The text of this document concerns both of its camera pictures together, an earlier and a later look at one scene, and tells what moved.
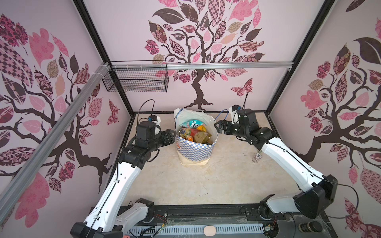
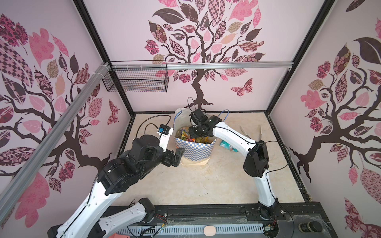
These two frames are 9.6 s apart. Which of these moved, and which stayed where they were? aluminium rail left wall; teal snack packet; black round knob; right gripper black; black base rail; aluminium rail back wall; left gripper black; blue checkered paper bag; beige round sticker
Moved: teal snack packet; left gripper black; right gripper black
Stayed: black round knob; black base rail; aluminium rail back wall; aluminium rail left wall; blue checkered paper bag; beige round sticker
